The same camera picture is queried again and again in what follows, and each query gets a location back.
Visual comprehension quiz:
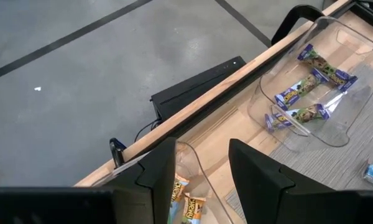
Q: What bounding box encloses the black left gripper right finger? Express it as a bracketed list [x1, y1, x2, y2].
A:
[228, 138, 334, 224]

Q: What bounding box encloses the purple chewy granola bar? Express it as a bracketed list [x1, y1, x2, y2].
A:
[297, 43, 359, 93]
[274, 68, 330, 111]
[264, 103, 331, 134]

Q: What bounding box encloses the black box on floor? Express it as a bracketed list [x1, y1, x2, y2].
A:
[150, 55, 247, 121]

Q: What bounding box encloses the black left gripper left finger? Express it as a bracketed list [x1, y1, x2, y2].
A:
[111, 137, 177, 224]

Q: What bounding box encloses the black hook clamp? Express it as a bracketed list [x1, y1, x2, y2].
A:
[270, 4, 326, 47]

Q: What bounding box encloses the small black blue clamp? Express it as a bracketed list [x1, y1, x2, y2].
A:
[109, 137, 127, 169]

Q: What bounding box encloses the thin black power cable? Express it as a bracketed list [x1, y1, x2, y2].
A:
[133, 117, 163, 143]

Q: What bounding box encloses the clear plastic bin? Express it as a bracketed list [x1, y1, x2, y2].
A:
[111, 141, 234, 224]
[246, 16, 373, 149]

